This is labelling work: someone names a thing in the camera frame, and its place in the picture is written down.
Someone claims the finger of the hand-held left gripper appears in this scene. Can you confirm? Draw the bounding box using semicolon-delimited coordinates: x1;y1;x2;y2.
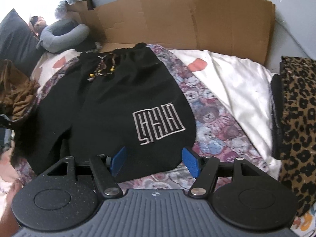
0;114;16;129

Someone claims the teddy bear plush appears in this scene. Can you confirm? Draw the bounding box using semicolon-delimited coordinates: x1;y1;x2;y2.
29;15;49;40

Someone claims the leopard print garment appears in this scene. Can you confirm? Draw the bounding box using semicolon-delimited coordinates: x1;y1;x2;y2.
278;55;316;218

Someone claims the brown cloth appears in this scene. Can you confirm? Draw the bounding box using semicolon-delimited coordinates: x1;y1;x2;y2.
0;59;40;122

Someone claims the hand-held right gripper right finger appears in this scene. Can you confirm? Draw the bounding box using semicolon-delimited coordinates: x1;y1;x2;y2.
182;147;268;198

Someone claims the small black cloth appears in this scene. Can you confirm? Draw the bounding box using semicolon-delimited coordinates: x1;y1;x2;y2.
73;40;100;53

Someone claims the dark grey pillow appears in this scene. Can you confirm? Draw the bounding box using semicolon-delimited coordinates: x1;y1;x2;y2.
0;8;41;71

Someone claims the clear plastic bag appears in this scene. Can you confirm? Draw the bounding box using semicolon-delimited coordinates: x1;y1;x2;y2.
55;0;75;18

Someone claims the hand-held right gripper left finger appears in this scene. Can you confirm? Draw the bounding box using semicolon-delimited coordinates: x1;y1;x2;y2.
43;146;128;198

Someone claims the brown cardboard sheet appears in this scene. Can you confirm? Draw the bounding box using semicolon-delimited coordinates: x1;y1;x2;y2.
65;0;276;66

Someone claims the denim garment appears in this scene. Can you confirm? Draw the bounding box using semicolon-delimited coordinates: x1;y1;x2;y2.
0;127;13;154

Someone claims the grey neck pillow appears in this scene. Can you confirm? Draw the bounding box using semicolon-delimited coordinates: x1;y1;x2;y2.
37;20;91;54

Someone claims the cream bear-print blanket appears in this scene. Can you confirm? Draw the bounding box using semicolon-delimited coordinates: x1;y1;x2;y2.
0;48;282;198

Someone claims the black pants bear-print trim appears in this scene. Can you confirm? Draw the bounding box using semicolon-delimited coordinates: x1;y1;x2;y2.
11;43;270;183

